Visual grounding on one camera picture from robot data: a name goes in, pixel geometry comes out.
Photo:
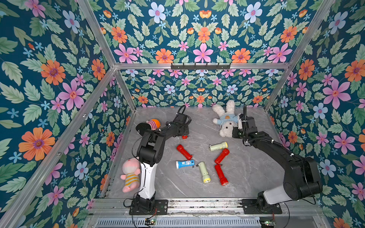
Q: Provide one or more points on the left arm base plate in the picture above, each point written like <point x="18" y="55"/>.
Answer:
<point x="147" y="207"/>

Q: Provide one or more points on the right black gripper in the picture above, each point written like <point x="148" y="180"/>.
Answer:
<point x="238" y="132"/>

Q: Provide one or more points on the blue flashlight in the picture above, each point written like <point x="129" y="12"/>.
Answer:
<point x="184" y="164"/>

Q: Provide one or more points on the black hook rail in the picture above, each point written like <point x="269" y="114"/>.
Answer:
<point x="203" y="66"/>

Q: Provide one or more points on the white bunny plush blue shirt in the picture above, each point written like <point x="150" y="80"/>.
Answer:
<point x="227" y="120"/>

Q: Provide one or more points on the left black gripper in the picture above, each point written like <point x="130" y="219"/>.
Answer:
<point x="187" y="130"/>

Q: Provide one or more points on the pale green flashlight lower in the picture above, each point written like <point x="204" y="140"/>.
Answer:
<point x="204" y="172"/>

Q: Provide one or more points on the pink pig plush striped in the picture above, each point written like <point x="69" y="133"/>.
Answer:
<point x="131" y="171"/>

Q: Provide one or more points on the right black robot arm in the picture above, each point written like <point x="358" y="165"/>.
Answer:
<point x="301" y="176"/>

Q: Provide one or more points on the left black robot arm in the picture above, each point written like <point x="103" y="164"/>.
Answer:
<point x="151" y="148"/>

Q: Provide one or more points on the aluminium frame corner post left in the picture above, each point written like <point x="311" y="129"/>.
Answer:
<point x="105" y="49"/>

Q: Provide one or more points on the black-haired striped plush doll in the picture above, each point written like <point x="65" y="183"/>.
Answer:
<point x="152" y="125"/>

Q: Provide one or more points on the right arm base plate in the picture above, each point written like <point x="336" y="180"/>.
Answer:
<point x="259" y="206"/>

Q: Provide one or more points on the pale green flashlight upper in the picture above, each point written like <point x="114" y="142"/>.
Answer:
<point x="219" y="146"/>

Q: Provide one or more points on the white vent grille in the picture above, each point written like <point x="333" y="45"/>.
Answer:
<point x="175" y="222"/>

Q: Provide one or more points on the pale green flashlight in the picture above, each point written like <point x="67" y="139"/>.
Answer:
<point x="204" y="172"/>
<point x="219" y="146"/>

